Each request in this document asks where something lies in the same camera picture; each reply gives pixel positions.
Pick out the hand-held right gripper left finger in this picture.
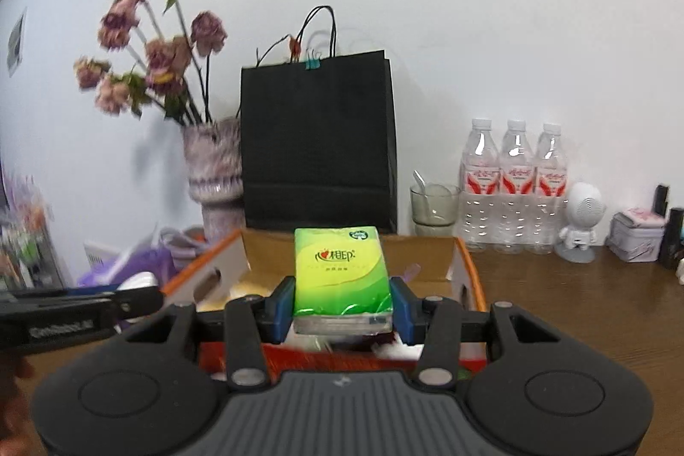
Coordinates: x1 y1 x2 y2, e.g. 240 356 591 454
124 275 297 392

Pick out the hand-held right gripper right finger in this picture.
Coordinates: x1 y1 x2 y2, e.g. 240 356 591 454
389 277 563 389

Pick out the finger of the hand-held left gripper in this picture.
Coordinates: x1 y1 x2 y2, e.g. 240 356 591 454
0 285 164 321

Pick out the white tissue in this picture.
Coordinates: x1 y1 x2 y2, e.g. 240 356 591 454
369 335 429 361

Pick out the orange cardboard box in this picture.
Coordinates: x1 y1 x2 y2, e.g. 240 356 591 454
159 227 489 377

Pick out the green tissue packet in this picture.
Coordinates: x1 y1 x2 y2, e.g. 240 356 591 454
292 226 395 337

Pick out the purple tissue pack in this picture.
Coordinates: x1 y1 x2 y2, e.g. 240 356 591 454
75 242 180 289

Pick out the display rack with small goods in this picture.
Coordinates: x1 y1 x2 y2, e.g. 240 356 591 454
0 172 61 292

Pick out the clear glass cup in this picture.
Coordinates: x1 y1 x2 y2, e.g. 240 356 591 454
409 182 462 238

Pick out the purple ceramic vase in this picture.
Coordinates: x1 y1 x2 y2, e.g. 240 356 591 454
182 116 246 244

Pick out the black paper bag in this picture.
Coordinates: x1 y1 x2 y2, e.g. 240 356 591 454
239 5 399 235

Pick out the white robot figure speaker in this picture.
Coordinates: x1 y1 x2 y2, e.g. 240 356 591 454
554 181 608 265

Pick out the printed tin box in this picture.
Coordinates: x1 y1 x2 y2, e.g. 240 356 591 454
606 206 668 264

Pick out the dried pink rose bouquet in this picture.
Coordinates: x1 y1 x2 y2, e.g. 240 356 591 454
73 0 228 126

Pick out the dried twig with red bud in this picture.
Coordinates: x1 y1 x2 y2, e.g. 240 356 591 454
255 32 303 67

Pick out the black cosmetic bottle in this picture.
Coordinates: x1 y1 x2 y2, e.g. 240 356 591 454
659 207 684 269

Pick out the grey wall notice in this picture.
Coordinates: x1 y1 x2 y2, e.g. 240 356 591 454
7 6 28 78

